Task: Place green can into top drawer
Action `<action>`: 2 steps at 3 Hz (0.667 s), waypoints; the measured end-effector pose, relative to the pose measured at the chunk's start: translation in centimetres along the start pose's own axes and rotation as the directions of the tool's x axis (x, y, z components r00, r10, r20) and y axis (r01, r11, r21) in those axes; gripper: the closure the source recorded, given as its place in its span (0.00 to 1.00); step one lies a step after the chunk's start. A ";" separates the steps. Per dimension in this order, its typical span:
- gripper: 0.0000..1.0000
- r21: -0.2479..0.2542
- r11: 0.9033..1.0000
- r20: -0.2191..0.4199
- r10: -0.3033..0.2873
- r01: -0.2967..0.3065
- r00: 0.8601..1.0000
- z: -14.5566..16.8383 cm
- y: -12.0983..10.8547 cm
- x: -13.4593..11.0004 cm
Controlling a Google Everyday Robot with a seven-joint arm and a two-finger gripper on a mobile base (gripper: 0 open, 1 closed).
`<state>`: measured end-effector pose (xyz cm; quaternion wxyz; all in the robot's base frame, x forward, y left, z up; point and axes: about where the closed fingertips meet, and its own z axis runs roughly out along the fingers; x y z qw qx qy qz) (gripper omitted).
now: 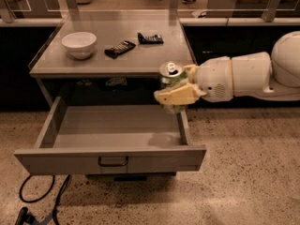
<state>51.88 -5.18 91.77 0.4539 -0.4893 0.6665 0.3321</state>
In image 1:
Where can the grey open top drawer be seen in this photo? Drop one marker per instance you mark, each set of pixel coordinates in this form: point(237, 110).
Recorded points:
point(74, 137)

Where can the white ceramic bowl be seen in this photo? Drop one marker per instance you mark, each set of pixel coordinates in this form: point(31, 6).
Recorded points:
point(79, 45)

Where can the grey metal cabinet table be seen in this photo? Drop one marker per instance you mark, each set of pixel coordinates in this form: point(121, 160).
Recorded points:
point(111, 28)

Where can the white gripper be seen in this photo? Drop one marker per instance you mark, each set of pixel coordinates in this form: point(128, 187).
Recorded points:
point(214, 79)

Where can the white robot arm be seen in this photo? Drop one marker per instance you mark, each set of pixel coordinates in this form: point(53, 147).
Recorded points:
point(271, 76)

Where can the black plug on floor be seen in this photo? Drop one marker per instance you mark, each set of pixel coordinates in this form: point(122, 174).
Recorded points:
point(24, 217)

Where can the blue snack bag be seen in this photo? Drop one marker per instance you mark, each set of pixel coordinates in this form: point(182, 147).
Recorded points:
point(155, 39)

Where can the green soda can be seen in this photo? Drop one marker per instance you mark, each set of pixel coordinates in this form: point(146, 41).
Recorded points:
point(172, 73)

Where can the dark chocolate bar wrapper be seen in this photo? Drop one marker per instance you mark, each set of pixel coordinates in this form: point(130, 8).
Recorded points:
point(124, 47)

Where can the black drawer handle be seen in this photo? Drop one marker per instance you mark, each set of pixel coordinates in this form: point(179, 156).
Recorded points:
point(110, 162)

